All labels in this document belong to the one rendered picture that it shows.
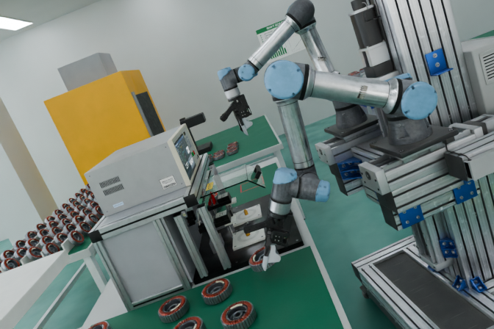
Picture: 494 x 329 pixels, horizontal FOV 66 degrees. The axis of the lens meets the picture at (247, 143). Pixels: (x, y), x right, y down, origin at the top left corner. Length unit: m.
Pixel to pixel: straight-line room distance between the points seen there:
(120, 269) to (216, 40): 5.65
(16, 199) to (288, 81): 4.73
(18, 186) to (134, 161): 3.95
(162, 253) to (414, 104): 1.06
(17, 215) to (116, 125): 1.63
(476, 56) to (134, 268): 1.57
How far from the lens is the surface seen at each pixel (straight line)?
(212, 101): 6.96
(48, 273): 1.13
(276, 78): 1.18
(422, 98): 1.28
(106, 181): 1.67
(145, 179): 1.63
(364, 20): 1.65
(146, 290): 1.69
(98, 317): 1.85
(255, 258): 1.47
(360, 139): 1.90
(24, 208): 5.56
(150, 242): 1.59
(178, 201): 1.49
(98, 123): 5.44
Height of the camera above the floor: 1.51
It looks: 12 degrees down
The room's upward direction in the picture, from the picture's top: 21 degrees counter-clockwise
